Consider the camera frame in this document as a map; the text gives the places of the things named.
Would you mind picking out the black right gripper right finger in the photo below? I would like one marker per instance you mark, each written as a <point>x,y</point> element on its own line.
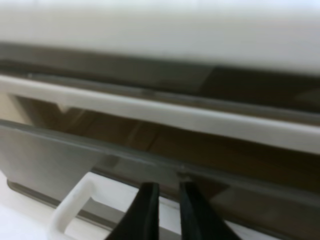
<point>198,219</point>

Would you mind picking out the white plastic drawer frame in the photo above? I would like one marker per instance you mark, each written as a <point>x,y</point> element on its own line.
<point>271,34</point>

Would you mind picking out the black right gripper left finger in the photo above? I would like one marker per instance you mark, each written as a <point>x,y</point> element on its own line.
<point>141,221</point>

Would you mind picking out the smoky translucent drawer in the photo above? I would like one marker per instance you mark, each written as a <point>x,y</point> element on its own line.
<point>233,89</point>
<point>46,150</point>

